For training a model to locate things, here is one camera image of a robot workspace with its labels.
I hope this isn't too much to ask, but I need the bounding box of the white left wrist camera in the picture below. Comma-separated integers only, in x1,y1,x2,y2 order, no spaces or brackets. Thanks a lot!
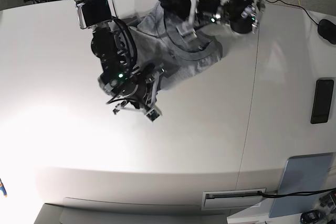
176,22,197,43

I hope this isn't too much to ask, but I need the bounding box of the blue-grey tablet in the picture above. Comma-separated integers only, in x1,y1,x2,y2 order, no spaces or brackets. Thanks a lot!
269,153,333,218

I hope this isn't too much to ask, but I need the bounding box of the black smartphone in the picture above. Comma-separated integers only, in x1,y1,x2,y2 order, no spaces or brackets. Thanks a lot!
310,79,334,124

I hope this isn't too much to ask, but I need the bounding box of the black power cable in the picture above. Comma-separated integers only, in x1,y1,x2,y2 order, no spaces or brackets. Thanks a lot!
258,187,336,199

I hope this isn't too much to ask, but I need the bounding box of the black computer mouse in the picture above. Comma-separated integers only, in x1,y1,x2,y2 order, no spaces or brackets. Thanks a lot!
318,19,336,45

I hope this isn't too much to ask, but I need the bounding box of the grey T-shirt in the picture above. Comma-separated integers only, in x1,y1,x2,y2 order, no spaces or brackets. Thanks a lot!
125,3,223,90

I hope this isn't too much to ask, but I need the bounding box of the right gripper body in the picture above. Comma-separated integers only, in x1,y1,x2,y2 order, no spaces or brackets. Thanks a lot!
104,63,165,115

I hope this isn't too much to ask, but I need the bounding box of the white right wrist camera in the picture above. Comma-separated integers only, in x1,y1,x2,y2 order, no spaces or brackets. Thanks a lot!
145,106,162,122

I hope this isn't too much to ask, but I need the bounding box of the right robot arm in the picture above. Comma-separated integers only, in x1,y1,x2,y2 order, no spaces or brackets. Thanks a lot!
74,0,165,121

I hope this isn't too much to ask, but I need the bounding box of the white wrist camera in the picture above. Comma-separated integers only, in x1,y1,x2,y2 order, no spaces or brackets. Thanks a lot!
145,106,162,122
176,22,197,43

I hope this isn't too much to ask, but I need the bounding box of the blue orange tool handle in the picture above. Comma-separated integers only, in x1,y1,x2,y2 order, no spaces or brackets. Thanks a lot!
0,180,7,197

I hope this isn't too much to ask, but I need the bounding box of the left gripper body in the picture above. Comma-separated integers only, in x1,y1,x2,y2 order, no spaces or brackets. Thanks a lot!
183,0,228,29

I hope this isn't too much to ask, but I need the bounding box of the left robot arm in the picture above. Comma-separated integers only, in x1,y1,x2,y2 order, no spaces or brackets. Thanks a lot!
159,0,266,37

